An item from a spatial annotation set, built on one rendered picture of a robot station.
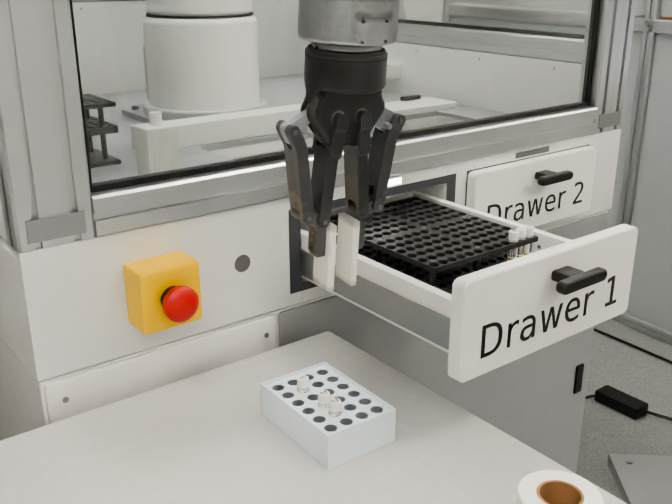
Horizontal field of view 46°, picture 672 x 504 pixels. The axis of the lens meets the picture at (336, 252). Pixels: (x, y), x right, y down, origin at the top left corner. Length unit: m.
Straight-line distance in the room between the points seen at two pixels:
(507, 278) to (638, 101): 2.05
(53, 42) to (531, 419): 1.06
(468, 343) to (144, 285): 0.34
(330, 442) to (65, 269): 0.33
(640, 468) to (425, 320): 1.38
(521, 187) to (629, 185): 1.64
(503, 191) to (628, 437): 1.26
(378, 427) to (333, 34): 0.38
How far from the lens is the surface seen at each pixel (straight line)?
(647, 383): 2.65
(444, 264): 0.90
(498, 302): 0.82
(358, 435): 0.79
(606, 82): 1.42
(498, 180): 1.21
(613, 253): 0.96
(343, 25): 0.69
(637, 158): 2.86
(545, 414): 1.56
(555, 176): 1.26
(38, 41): 0.82
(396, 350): 1.19
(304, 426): 0.80
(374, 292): 0.91
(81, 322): 0.90
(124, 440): 0.86
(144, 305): 0.87
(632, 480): 2.13
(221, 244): 0.94
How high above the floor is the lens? 1.22
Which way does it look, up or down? 20 degrees down
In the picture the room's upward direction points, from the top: straight up
